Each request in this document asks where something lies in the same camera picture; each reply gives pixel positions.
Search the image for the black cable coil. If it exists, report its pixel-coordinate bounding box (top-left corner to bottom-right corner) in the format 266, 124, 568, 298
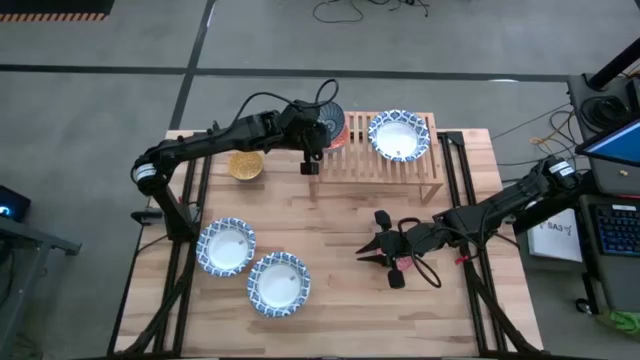
579, 94, 626, 131

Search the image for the black clamp bracket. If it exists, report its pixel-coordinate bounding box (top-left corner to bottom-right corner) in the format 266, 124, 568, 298
130, 209, 164, 225

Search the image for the black device with blue light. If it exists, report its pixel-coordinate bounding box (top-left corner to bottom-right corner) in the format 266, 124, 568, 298
0, 184, 32, 224

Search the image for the black upright pole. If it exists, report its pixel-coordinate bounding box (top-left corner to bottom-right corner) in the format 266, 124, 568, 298
587, 37, 640, 91

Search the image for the black backlit keyboard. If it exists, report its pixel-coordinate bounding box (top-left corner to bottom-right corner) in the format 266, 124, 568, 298
591, 202, 640, 257

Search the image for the grey metal side stand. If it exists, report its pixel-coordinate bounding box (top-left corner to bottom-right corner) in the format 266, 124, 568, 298
0, 214, 82, 351

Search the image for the black floor cable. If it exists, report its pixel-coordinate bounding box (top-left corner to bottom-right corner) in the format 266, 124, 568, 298
312, 0, 431, 25

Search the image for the dark grey desk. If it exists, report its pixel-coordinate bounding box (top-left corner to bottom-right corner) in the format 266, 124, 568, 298
579, 192, 640, 314

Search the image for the white labelled box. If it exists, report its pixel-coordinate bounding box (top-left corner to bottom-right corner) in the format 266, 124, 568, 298
526, 208, 585, 264

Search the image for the green cloth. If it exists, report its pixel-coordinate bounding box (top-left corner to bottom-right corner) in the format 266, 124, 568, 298
599, 308, 640, 337

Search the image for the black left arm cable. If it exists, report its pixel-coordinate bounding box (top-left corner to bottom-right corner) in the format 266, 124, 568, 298
233, 78, 341, 127

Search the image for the grey equipment cart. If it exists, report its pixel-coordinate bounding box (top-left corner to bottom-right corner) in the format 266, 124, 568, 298
567, 73, 640, 196

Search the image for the wooden slatted shelf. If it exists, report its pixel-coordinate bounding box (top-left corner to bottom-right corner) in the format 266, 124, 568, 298
308, 110, 445, 205

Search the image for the monitor with blue screen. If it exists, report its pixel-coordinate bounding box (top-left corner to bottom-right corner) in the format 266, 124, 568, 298
574, 117, 640, 169

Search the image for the red zigzag ceramic bowl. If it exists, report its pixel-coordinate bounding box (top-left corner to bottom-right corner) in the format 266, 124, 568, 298
315, 101, 347, 142

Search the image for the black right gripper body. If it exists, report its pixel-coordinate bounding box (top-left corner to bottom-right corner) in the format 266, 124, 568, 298
373, 209, 444, 290

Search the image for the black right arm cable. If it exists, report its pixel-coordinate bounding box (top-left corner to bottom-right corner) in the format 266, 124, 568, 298
397, 216, 444, 290

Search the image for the yellow floor cable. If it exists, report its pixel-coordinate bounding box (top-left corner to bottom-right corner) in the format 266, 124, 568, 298
529, 112, 576, 151

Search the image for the blue patterned paper bowl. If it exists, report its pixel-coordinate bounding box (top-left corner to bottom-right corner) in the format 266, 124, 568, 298
195, 216, 257, 278
367, 109, 432, 163
246, 251, 312, 319

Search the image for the black mat with hazard stripe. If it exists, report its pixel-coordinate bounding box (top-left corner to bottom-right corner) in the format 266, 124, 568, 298
0, 0, 115, 22

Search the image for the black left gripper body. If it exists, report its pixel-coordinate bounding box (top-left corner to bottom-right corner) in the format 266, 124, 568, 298
282, 101, 327, 176

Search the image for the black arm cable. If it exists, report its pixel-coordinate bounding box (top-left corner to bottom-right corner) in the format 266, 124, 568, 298
233, 78, 341, 127
397, 216, 444, 290

